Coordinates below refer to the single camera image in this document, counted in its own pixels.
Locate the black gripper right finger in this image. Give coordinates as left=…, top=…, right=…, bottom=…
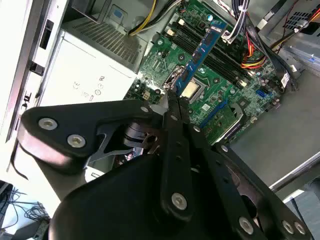
left=176, top=97, right=313, bottom=240

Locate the blue RAM stick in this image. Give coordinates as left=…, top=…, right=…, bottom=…
left=174, top=20, right=229, bottom=98

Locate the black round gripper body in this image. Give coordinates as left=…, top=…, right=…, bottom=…
left=47, top=121, right=261, bottom=240

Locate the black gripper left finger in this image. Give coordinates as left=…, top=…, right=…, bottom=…
left=19, top=89, right=194, bottom=218

